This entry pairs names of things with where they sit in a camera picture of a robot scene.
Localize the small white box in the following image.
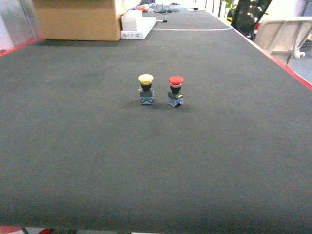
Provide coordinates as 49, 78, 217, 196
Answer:
121, 10, 143, 31

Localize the yellow mushroom push button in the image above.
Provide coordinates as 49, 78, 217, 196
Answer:
138, 74, 154, 105

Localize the flat white box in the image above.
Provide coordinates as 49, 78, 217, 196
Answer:
121, 17, 156, 40

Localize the white plastic chair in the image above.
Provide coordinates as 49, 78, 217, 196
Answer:
253, 17, 312, 64

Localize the black marker pen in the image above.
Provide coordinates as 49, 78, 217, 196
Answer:
156, 19, 168, 23

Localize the brown cardboard box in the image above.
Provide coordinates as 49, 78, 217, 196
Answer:
32, 0, 125, 41

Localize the red mushroom push button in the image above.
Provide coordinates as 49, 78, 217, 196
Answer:
167, 76, 184, 108

